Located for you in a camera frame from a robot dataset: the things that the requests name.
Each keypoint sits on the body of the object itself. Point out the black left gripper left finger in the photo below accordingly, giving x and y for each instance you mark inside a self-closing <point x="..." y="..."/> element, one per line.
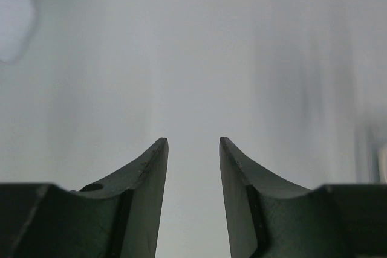
<point x="116" y="216"/>

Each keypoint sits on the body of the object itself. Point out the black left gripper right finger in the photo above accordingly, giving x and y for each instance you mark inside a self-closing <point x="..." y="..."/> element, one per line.
<point x="268" y="216"/>

